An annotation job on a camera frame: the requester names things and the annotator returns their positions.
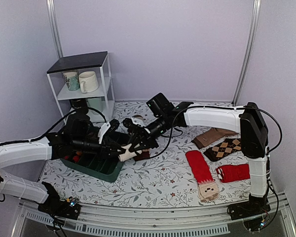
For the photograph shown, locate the orange black rolled sock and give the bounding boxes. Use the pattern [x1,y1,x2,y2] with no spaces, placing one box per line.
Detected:
[73,154,81,163]

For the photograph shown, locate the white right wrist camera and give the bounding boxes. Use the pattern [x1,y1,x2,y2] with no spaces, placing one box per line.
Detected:
[122,117,146,129]

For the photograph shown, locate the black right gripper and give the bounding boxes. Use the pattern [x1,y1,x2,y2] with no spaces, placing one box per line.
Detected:
[127,114,170,151]

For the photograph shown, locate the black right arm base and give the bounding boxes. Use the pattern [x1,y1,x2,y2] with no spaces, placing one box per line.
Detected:
[227,196,271,220]

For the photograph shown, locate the left aluminium corner post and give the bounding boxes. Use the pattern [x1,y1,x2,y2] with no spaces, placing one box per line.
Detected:
[46,0,63,58]

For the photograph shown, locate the floral patterned table mat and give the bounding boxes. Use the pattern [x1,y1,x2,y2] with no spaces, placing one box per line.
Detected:
[40,102,250,208]

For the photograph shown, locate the red folded sock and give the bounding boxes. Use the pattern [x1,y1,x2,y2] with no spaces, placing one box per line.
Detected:
[216,164,250,183]

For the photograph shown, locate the pale green mug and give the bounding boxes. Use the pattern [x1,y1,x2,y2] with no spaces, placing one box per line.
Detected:
[87,97,104,114]

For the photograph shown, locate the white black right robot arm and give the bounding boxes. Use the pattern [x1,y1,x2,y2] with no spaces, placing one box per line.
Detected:
[129,93,269,215]

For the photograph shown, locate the striped beige brown sock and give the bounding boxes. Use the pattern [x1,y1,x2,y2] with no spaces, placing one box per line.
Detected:
[134,115,150,161]

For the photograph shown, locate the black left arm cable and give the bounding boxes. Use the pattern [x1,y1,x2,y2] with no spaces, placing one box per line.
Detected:
[0,106,108,149]

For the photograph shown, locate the cream brown block sock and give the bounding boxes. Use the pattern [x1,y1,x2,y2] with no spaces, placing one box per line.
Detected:
[118,144,139,162]

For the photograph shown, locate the red beige face sock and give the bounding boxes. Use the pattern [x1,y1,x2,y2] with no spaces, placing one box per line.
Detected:
[185,150,220,202]

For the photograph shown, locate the right aluminium corner post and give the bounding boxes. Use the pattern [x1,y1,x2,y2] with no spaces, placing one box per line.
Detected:
[232,0,261,105]

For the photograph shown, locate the aluminium front rail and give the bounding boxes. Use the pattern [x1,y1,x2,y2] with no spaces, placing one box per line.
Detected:
[12,192,296,237]

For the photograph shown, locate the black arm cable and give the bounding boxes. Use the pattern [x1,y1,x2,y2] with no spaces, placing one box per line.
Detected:
[148,105,283,220]
[0,106,108,149]

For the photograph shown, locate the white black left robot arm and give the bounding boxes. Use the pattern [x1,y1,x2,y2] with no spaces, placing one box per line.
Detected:
[0,112,126,214]

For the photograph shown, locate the aluminium corner post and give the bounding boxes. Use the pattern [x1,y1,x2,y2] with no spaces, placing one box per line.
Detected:
[46,0,63,58]
[232,0,261,105]

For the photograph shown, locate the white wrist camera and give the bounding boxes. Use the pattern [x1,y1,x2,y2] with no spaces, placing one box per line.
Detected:
[98,119,120,144]
[122,117,146,129]

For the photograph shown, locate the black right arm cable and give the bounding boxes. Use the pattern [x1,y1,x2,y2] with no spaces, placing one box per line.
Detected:
[148,105,283,220]

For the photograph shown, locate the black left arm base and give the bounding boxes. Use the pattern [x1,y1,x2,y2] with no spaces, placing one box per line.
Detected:
[38,197,81,220]

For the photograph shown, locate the green divided organizer tray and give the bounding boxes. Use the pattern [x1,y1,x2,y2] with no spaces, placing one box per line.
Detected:
[59,128,129,183]

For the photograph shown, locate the brown argyle sock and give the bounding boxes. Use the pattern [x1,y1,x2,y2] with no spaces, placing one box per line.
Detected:
[203,138,241,162]

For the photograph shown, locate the black mug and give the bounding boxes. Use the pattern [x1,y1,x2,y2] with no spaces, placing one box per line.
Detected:
[70,98,88,109]

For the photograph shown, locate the cream white mug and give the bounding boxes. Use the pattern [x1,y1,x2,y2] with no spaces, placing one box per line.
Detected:
[78,71,99,94]

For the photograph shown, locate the teal patterned mug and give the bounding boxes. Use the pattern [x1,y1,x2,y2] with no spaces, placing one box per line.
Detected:
[62,71,80,91]

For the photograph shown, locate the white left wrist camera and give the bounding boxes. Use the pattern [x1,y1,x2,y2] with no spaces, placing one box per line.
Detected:
[98,119,120,144]

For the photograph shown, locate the white shelf black top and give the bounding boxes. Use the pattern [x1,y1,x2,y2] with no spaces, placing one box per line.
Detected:
[46,51,115,120]

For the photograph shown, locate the tan brown cuff sock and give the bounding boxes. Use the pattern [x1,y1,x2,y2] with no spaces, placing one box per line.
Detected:
[191,128,238,149]

